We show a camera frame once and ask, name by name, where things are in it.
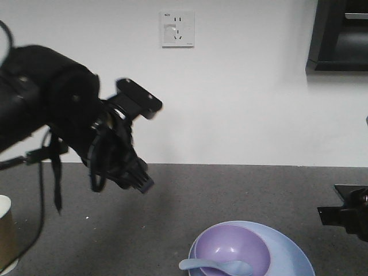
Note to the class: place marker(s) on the white wall power socket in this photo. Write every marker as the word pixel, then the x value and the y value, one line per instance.
pixel 177 28

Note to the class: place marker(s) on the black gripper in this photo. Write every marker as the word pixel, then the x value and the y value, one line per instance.
pixel 112 156

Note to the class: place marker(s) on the brown paper cup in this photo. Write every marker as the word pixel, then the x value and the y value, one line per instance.
pixel 9 247

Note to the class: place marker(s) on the light blue plate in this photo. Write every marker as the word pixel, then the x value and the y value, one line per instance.
pixel 287 258

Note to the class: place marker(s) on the light blue spoon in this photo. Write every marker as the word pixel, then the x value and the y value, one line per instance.
pixel 235 267

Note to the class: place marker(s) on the purple bowl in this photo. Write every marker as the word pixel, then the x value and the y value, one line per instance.
pixel 224 243

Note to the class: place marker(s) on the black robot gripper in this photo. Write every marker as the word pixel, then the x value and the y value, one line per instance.
pixel 352 219

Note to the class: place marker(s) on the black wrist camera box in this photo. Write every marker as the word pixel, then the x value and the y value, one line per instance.
pixel 132 100

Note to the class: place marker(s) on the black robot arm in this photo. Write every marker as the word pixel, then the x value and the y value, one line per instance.
pixel 41 87

